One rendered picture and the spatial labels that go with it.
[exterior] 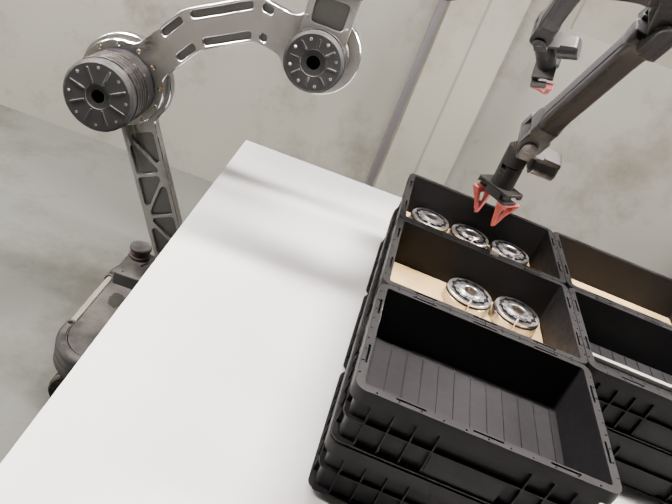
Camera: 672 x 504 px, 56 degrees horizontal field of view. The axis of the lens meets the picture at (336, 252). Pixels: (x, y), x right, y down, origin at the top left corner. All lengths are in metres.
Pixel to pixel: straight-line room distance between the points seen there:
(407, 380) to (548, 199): 2.30
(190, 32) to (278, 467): 1.07
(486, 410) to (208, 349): 0.51
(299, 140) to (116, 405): 2.29
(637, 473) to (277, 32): 1.23
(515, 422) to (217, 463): 0.50
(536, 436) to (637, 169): 2.34
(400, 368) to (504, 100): 2.15
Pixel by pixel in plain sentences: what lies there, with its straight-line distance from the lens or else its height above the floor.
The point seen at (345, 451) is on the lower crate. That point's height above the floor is 0.81.
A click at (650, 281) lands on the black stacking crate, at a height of 0.91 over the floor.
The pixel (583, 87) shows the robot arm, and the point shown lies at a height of 1.31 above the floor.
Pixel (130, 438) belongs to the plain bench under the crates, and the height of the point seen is 0.70.
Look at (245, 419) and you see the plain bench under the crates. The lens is 1.10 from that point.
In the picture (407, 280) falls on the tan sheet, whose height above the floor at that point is 0.83.
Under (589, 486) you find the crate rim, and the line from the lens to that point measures 0.98.
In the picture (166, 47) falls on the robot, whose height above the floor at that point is 1.01.
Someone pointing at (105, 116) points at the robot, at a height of 0.84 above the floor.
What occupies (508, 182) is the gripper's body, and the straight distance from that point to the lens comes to 1.57.
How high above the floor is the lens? 1.48
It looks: 28 degrees down
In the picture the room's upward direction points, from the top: 22 degrees clockwise
